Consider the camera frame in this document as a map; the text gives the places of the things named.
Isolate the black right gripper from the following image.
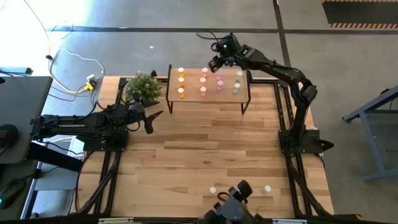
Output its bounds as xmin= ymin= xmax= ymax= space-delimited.
xmin=207 ymin=33 xmax=246 ymax=73

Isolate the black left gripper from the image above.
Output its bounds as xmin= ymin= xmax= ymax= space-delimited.
xmin=126 ymin=101 xmax=164 ymax=136

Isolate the artificial green potted plant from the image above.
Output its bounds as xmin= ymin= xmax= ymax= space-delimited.
xmin=124 ymin=70 xmax=162 ymax=108

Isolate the black desk support bar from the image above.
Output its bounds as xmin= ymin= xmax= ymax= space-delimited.
xmin=26 ymin=142 xmax=84 ymax=172

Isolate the grey metal platform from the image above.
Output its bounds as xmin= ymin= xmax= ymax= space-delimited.
xmin=32 ymin=132 xmax=86 ymax=191

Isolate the black grey handheld device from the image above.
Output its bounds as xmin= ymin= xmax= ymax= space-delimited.
xmin=203 ymin=179 xmax=265 ymax=224

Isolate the grey side desk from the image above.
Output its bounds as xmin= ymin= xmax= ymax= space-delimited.
xmin=0 ymin=76 xmax=53 ymax=165

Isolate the hazard striped black mat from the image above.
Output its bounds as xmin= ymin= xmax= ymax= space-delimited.
xmin=321 ymin=0 xmax=398 ymax=29

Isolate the black cap gold logo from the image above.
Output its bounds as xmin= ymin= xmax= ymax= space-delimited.
xmin=0 ymin=123 xmax=19 ymax=149

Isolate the black computer mouse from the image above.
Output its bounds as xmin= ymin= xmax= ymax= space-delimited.
xmin=0 ymin=183 xmax=24 ymax=210

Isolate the blue-grey metal stand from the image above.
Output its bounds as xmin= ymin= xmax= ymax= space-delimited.
xmin=341 ymin=86 xmax=398 ymax=183

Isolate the wooden shelf black metal frame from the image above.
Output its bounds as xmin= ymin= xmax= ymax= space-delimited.
xmin=165 ymin=64 xmax=253 ymax=115

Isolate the black aluminium rig frame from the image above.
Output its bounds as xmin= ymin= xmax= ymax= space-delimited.
xmin=70 ymin=70 xmax=364 ymax=224

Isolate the yellow floor cable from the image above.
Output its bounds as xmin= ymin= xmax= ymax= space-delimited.
xmin=23 ymin=0 xmax=91 ymax=95

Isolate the white floor cable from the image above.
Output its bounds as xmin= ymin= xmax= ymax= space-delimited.
xmin=57 ymin=47 xmax=106 ymax=78

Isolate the silver metal bracket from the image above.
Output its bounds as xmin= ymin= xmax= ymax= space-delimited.
xmin=272 ymin=218 xmax=308 ymax=224
xmin=98 ymin=217 xmax=134 ymax=224

